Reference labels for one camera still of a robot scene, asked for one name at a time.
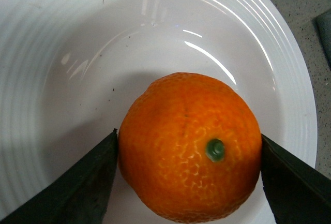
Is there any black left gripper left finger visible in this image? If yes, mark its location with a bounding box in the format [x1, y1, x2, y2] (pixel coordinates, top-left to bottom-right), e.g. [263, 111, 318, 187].
[1, 129, 118, 223]

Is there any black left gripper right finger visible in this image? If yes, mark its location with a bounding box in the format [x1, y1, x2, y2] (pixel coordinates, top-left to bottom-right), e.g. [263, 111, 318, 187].
[261, 135, 330, 223]

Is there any orange mandarin fruit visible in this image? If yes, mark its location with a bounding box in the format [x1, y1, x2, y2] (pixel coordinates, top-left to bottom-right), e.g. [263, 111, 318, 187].
[118, 72, 262, 223]

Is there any white ridged plate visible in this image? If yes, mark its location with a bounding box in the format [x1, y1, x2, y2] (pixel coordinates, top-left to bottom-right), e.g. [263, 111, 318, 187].
[1, 0, 317, 217]

